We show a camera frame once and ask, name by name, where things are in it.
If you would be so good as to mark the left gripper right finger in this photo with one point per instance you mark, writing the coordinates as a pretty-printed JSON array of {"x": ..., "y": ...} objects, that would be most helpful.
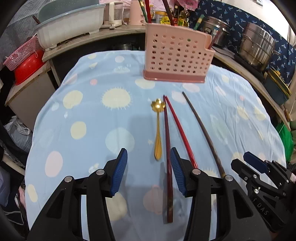
[{"x": 237, "y": 217}]

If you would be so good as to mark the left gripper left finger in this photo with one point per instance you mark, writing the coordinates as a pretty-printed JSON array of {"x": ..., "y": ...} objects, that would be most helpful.
[{"x": 60, "y": 218}]

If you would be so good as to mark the brown chopstick gold band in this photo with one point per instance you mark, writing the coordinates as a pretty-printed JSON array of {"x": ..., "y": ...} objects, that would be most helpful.
[{"x": 208, "y": 139}]

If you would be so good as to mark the bright red chopstick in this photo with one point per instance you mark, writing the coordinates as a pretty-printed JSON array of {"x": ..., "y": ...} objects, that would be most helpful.
[{"x": 182, "y": 133}]

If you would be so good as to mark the dark maroon chopstick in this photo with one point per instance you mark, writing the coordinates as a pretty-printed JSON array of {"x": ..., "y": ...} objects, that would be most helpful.
[{"x": 169, "y": 179}]

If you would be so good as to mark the gold flower spoon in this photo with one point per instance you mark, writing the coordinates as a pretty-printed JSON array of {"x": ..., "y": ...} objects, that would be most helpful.
[{"x": 158, "y": 107}]

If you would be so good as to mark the dark red long chopstick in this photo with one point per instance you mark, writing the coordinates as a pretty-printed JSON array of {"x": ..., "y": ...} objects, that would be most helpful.
[{"x": 215, "y": 37}]

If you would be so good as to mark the green plastic bag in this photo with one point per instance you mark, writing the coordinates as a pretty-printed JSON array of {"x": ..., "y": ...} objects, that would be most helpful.
[{"x": 288, "y": 142}]

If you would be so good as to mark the stacked yellow green bowls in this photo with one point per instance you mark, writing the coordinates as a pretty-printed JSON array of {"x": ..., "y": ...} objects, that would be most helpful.
[{"x": 276, "y": 87}]

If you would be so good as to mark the black induction cooktop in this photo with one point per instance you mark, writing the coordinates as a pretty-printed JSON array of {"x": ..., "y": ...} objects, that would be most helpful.
[{"x": 247, "y": 66}]

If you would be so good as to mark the blue patterned table cloth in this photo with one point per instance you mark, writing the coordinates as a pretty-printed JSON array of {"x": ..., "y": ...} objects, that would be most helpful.
[{"x": 104, "y": 105}]

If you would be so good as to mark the large steel steamer pot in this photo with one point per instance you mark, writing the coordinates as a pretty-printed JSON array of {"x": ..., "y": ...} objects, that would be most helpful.
[{"x": 257, "y": 46}]

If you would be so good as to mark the pink perforated utensil basket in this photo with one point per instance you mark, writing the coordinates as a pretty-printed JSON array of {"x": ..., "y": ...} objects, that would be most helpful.
[{"x": 176, "y": 54}]

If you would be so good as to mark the steel rice cooker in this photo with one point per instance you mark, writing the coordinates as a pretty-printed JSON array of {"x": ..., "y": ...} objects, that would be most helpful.
[{"x": 212, "y": 26}]

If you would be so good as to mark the red plastic basin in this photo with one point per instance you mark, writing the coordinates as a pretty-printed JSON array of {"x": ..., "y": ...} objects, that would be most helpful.
[{"x": 28, "y": 67}]

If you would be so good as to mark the cooking oil bottle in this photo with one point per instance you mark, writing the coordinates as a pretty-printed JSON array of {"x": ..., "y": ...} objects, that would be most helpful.
[{"x": 183, "y": 19}]

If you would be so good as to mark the dark soy sauce bottle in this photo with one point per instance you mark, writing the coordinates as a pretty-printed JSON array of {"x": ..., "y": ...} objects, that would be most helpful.
[{"x": 175, "y": 15}]

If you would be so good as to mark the pink plastic basket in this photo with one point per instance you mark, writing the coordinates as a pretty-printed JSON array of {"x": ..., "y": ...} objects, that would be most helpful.
[{"x": 22, "y": 53}]

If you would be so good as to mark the yellow seasoning tin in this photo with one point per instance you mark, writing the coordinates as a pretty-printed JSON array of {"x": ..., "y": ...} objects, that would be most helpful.
[{"x": 161, "y": 17}]

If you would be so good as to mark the pink electric kettle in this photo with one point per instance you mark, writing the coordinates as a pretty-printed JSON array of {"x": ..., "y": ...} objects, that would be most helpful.
[{"x": 136, "y": 16}]

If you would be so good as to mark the teal white dish rack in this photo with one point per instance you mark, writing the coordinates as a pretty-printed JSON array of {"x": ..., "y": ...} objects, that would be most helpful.
[{"x": 64, "y": 20}]

